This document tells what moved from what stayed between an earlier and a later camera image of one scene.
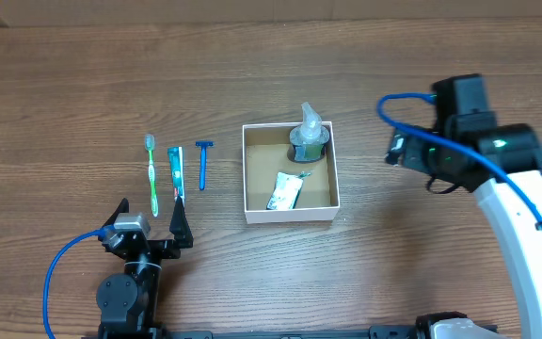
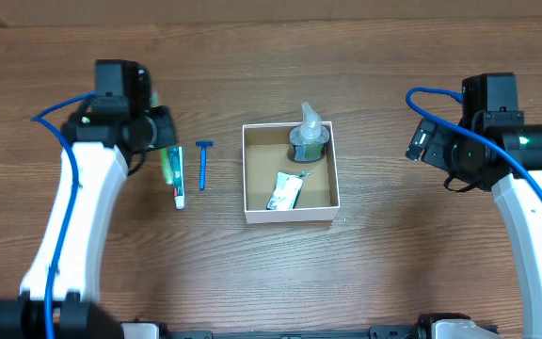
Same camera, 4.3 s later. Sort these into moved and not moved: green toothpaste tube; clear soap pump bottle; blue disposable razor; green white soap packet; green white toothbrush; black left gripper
Moved: green white toothbrush; black left gripper
Not moved: green white soap packet; green toothpaste tube; blue disposable razor; clear soap pump bottle
